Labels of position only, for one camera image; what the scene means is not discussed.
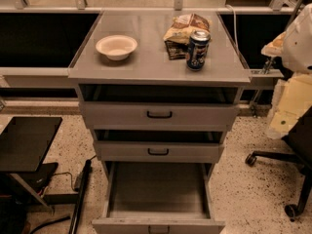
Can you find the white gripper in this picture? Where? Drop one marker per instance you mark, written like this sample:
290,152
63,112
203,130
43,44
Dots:
298,46

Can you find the blue pepsi can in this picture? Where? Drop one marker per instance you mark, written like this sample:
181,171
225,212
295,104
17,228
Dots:
199,41

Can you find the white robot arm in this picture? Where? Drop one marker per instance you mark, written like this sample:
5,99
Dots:
291,98

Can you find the grey drawer cabinet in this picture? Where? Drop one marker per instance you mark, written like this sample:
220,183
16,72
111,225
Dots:
148,75

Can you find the grey top drawer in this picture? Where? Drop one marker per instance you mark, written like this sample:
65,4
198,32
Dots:
158,116

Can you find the grey drawer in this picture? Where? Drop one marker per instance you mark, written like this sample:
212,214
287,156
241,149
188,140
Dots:
158,198
128,151
158,116

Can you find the grey middle drawer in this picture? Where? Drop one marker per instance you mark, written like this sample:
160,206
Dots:
128,151

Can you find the grey bottom drawer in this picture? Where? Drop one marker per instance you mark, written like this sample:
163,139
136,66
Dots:
158,198

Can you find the metal diagonal rod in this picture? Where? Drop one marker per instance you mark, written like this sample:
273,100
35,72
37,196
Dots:
293,45

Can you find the yellow chip bag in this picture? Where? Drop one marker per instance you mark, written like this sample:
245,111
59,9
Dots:
183,26

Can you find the dark snack packet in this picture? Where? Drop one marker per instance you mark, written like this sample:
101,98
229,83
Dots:
175,50

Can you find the white paper bowl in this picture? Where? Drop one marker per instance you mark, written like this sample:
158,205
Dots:
116,47

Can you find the black pole on floor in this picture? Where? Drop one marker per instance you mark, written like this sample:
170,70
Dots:
80,199

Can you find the dark side table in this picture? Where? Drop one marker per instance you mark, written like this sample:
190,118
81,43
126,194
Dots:
24,143

